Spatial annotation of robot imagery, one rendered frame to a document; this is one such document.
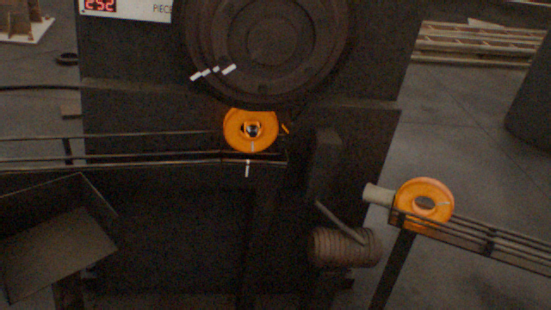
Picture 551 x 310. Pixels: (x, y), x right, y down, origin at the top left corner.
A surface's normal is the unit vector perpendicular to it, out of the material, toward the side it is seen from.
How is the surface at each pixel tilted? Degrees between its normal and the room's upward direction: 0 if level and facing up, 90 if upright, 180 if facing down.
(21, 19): 90
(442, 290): 0
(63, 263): 5
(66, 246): 5
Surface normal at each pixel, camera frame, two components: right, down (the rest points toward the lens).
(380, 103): 0.15, -0.82
